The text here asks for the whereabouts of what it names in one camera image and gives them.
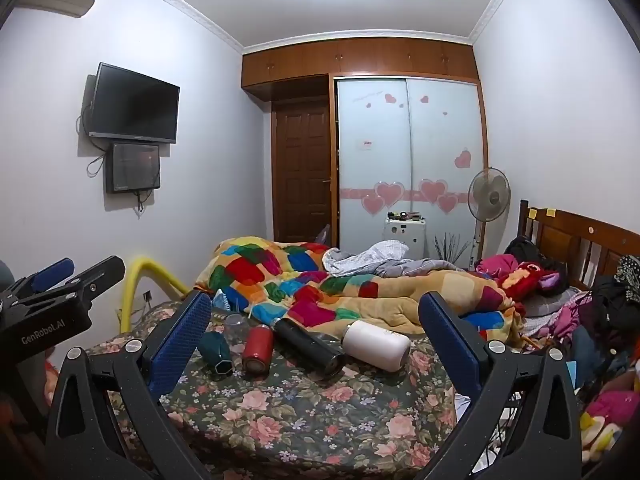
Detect pink clothing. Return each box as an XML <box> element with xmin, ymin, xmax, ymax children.
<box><xmin>475</xmin><ymin>254</ymin><xmax>521</xmax><ymax>281</ymax></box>

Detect black wall television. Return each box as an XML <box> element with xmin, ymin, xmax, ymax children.
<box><xmin>82</xmin><ymin>62</ymin><xmax>181</xmax><ymax>145</ymax></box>

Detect yellow pink plush toys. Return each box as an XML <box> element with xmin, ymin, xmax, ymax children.
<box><xmin>580</xmin><ymin>385</ymin><xmax>640</xmax><ymax>463</ymax></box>

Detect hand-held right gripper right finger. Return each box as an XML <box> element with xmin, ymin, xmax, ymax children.
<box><xmin>417</xmin><ymin>291</ymin><xmax>585</xmax><ymax>480</ymax></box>

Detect dried branches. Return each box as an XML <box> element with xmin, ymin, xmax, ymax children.
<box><xmin>432</xmin><ymin>232</ymin><xmax>474</xmax><ymax>267</ymax></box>

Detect brown wooden door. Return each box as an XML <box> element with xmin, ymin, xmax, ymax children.
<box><xmin>272</xmin><ymin>100</ymin><xmax>332</xmax><ymax>246</ymax></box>

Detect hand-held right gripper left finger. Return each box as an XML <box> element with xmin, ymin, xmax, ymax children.
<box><xmin>44</xmin><ymin>290</ymin><xmax>213</xmax><ymax>480</ymax></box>

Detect floral bed sheet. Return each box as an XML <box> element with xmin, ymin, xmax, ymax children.
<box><xmin>85</xmin><ymin>300</ymin><xmax>501</xmax><ymax>480</ymax></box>

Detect white bottle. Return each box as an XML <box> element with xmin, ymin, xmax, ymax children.
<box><xmin>342</xmin><ymin>320</ymin><xmax>412</xmax><ymax>373</ymax></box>

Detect clear glass cup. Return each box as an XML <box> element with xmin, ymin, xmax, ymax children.
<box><xmin>223</xmin><ymin>313</ymin><xmax>251</xmax><ymax>356</ymax></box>

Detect grey crumpled cloth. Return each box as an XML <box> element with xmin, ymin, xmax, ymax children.
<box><xmin>322</xmin><ymin>241</ymin><xmax>466</xmax><ymax>279</ymax></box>

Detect yellow padded tube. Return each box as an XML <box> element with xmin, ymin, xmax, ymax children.
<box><xmin>120</xmin><ymin>256</ymin><xmax>191</xmax><ymax>333</ymax></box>

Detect pile of pink clothes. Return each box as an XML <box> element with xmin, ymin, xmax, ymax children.
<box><xmin>540</xmin><ymin>290</ymin><xmax>601</xmax><ymax>342</ymax></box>

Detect black bag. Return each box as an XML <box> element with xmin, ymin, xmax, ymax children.
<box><xmin>505</xmin><ymin>235</ymin><xmax>568</xmax><ymax>281</ymax></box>

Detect standing fan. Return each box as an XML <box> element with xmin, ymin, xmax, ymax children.
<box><xmin>467</xmin><ymin>167</ymin><xmax>512</xmax><ymax>268</ymax></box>

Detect colourful patchwork quilt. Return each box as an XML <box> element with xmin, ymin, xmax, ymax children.
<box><xmin>192</xmin><ymin>237</ymin><xmax>526</xmax><ymax>337</ymax></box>

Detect red can bottle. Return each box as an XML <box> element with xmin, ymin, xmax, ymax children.
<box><xmin>242</xmin><ymin>324</ymin><xmax>275</xmax><ymax>375</ymax></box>

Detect dark green hexagonal bottle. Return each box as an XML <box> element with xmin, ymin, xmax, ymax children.
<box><xmin>199</xmin><ymin>331</ymin><xmax>235</xmax><ymax>376</ymax></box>

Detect white small cabinet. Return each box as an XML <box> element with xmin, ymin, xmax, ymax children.
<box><xmin>382</xmin><ymin>211</ymin><xmax>429</xmax><ymax>261</ymax></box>

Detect wall air conditioner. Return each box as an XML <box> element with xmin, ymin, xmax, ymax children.
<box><xmin>17</xmin><ymin>0</ymin><xmax>96</xmax><ymax>20</ymax></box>

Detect black thermos bottle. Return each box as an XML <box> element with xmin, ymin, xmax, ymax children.
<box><xmin>273</xmin><ymin>317</ymin><xmax>347</xmax><ymax>380</ymax></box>

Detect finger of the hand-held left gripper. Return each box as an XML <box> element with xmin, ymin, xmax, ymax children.
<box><xmin>25</xmin><ymin>255</ymin><xmax>126</xmax><ymax>312</ymax></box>
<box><xmin>10</xmin><ymin>257</ymin><xmax>76</xmax><ymax>302</ymax></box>

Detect wooden headboard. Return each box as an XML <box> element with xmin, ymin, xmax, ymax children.
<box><xmin>517</xmin><ymin>200</ymin><xmax>640</xmax><ymax>303</ymax></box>

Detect small black wall monitor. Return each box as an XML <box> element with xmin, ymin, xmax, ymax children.
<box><xmin>105</xmin><ymin>142</ymin><xmax>162</xmax><ymax>194</ymax></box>

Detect red plush toy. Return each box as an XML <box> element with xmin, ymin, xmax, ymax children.
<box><xmin>492</xmin><ymin>261</ymin><xmax>569</xmax><ymax>304</ymax></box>

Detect wooden wardrobe with glass doors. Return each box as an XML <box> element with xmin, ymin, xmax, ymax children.
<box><xmin>241</xmin><ymin>37</ymin><xmax>489</xmax><ymax>271</ymax></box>

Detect black patterned clothing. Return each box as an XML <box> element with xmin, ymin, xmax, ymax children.
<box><xmin>590</xmin><ymin>255</ymin><xmax>640</xmax><ymax>342</ymax></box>

